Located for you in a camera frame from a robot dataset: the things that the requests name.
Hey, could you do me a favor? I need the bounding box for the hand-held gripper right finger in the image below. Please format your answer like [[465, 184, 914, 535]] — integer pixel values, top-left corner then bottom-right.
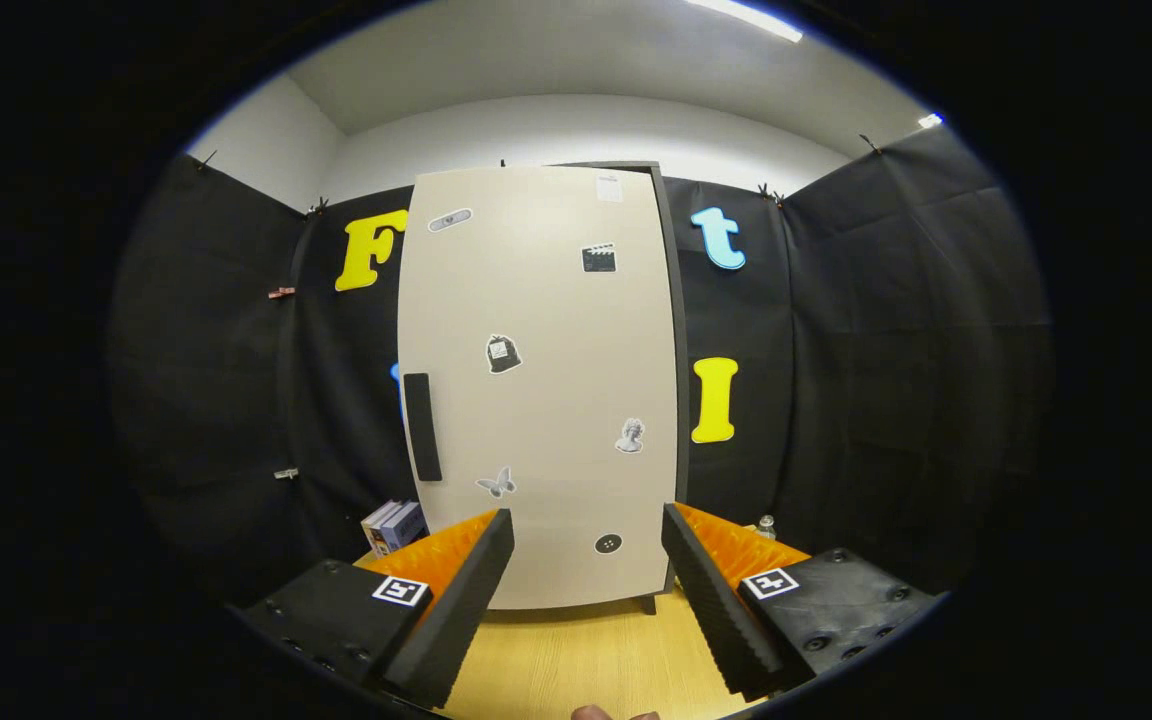
[[661, 503, 940, 701]]

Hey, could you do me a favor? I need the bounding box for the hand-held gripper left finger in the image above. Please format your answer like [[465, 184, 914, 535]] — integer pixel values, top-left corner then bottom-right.
[[236, 508, 517, 709]]

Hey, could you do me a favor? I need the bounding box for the grey shoe cabinet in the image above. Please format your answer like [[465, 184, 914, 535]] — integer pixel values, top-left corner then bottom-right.
[[546, 160, 692, 616]]

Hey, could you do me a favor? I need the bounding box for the blue book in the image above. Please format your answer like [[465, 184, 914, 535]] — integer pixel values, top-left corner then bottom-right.
[[381, 502, 429, 554]]

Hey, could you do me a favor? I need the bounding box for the white book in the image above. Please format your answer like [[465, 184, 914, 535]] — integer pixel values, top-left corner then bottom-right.
[[361, 500, 402, 557]]

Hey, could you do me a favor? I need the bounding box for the black backdrop cloth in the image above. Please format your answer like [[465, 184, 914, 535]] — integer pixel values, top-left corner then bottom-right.
[[108, 125, 1052, 601]]

